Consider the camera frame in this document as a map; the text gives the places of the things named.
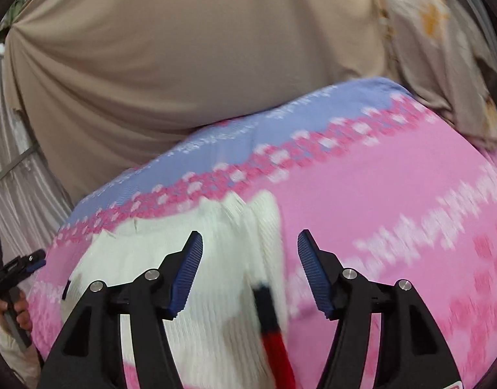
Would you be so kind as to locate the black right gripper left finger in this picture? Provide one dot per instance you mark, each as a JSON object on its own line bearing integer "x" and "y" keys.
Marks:
{"x": 88, "y": 352}

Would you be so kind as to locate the white red black knit sweater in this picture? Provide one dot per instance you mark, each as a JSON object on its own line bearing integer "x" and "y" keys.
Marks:
{"x": 215, "y": 340}

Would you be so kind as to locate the cream floral curtain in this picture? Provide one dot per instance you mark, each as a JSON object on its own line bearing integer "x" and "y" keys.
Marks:
{"x": 441, "y": 55}

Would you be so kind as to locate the pink and lilac floral bedsheet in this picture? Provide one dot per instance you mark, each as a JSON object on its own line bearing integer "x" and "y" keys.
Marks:
{"x": 377, "y": 178}

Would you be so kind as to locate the beige fabric headboard cover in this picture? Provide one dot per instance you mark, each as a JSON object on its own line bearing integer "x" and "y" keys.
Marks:
{"x": 108, "y": 85}

